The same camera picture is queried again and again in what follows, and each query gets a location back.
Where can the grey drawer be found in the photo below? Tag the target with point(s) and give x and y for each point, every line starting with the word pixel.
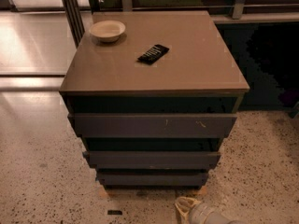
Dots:
pixel 152 125
pixel 152 160
pixel 191 179

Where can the grey drawer cabinet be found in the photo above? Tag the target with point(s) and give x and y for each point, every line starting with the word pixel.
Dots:
pixel 198 75

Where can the dark metal door post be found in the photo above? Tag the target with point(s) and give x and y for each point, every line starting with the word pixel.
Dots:
pixel 75 22

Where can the grey top drawer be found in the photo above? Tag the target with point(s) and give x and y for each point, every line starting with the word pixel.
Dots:
pixel 152 125

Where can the white ceramic bowl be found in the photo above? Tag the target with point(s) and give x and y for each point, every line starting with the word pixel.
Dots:
pixel 107 31

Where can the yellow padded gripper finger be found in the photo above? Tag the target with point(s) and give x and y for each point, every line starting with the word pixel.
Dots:
pixel 184 206

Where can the grey middle drawer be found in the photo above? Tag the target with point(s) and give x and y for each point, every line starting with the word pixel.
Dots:
pixel 152 160

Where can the black snack packet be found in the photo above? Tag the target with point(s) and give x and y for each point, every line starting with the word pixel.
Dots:
pixel 153 54

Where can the grey bottom drawer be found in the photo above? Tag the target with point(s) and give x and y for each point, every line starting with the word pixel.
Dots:
pixel 191 179

